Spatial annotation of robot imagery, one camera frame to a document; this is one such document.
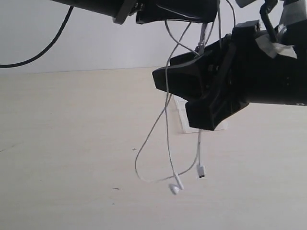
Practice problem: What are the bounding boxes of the white earphone cable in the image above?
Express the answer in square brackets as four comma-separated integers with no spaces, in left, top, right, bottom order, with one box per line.
[135,0,237,196]

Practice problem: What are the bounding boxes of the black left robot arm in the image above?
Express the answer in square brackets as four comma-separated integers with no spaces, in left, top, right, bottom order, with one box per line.
[58,0,218,24]

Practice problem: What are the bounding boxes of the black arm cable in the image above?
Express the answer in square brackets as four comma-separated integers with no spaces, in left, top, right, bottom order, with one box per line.
[0,6,74,68]
[260,0,279,41]

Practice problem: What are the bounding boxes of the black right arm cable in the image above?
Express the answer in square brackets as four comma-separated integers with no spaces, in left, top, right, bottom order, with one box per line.
[260,0,279,41]

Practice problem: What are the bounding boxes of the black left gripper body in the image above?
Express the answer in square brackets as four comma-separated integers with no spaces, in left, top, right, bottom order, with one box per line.
[112,0,158,24]

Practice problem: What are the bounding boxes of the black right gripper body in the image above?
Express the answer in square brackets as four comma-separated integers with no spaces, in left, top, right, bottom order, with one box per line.
[203,20,307,106]

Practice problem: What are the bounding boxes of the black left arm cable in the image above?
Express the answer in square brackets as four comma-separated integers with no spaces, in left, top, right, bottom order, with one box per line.
[0,6,74,68]

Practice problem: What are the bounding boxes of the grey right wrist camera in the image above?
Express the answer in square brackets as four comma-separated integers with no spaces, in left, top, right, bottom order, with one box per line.
[236,0,256,8]

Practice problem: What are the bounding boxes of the clear plastic open case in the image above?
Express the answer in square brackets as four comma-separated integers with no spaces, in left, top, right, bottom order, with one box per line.
[173,95,228,134]

